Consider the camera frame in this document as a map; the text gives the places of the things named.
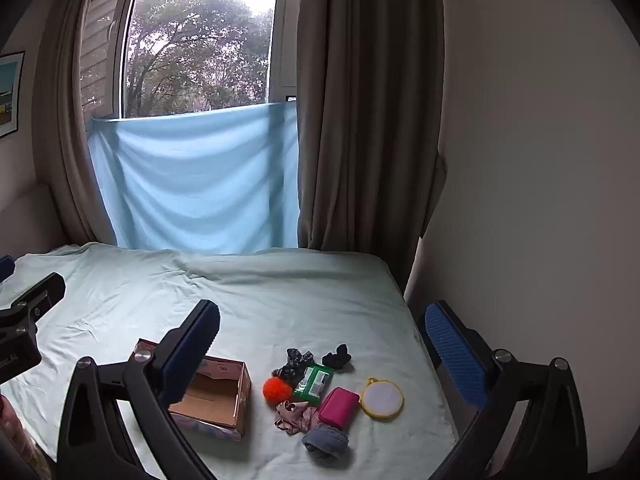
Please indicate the blue-grey knitted cloth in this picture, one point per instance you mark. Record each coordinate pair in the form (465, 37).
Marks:
(325, 445)

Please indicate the beige cloth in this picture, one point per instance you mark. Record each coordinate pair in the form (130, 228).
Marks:
(295, 417)

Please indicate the slatted window shutter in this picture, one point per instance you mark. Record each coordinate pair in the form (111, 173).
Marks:
(100, 45)

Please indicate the window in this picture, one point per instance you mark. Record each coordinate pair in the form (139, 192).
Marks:
(200, 45)

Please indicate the pink pouch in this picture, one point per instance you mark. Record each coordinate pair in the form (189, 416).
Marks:
(339, 407)

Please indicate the beige headboard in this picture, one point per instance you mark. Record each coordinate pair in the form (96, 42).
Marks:
(27, 220)

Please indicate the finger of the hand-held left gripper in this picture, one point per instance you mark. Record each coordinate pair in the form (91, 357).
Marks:
(42, 292)
(6, 266)

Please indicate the black patterned scrunchie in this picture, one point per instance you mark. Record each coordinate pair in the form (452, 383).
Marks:
(294, 360)

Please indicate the person's left hand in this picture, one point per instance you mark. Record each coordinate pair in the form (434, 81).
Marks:
(11, 422)

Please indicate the yellow-rimmed round white pad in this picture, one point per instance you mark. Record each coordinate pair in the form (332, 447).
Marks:
(382, 398)

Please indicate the light blue hanging cloth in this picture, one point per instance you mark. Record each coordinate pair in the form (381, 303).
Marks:
(200, 180)

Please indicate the framed wall picture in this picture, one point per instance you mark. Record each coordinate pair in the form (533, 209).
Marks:
(10, 95)

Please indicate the brown curtain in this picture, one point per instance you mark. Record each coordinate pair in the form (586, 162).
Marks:
(62, 135)
(365, 110)

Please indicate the black sock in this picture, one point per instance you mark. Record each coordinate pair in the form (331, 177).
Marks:
(337, 358)

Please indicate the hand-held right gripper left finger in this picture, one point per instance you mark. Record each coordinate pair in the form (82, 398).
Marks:
(192, 355)

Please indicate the orange pompom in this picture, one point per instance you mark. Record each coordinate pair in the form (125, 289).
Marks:
(277, 391)

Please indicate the green tissue packet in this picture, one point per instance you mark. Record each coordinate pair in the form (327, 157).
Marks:
(312, 385)

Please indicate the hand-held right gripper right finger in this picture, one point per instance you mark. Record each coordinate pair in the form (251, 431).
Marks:
(452, 350)

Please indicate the cardboard box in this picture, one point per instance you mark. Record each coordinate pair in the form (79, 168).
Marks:
(220, 395)

